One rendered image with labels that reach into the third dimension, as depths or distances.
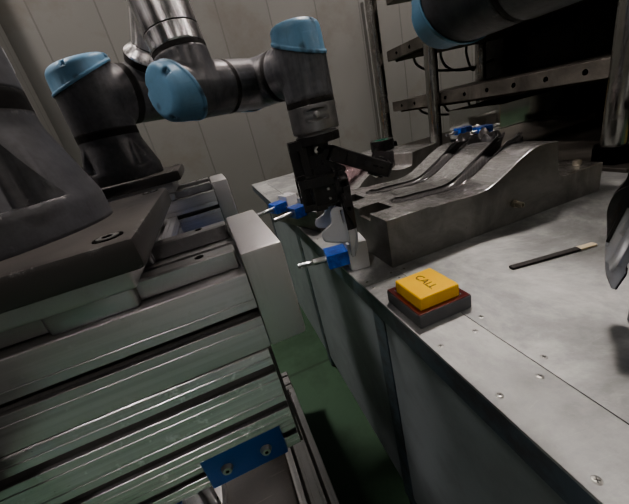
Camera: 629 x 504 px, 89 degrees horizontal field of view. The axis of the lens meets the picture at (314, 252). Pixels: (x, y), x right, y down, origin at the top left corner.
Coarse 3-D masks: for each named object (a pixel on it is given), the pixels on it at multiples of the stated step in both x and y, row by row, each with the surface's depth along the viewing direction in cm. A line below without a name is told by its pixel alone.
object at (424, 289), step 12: (408, 276) 46; (420, 276) 45; (432, 276) 44; (444, 276) 44; (396, 288) 46; (408, 288) 43; (420, 288) 42; (432, 288) 42; (444, 288) 41; (456, 288) 42; (408, 300) 44; (420, 300) 40; (432, 300) 41; (444, 300) 42
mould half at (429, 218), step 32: (512, 160) 59; (544, 160) 60; (352, 192) 75; (384, 192) 70; (448, 192) 62; (480, 192) 58; (512, 192) 60; (544, 192) 62; (576, 192) 65; (384, 224) 54; (416, 224) 55; (448, 224) 58; (480, 224) 60; (384, 256) 58; (416, 256) 58
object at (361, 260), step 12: (360, 240) 57; (324, 252) 60; (336, 252) 58; (348, 252) 57; (360, 252) 58; (300, 264) 59; (312, 264) 60; (336, 264) 58; (348, 264) 59; (360, 264) 59
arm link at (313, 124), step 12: (300, 108) 47; (312, 108) 47; (324, 108) 47; (300, 120) 48; (312, 120) 48; (324, 120) 48; (336, 120) 49; (300, 132) 49; (312, 132) 48; (324, 132) 49
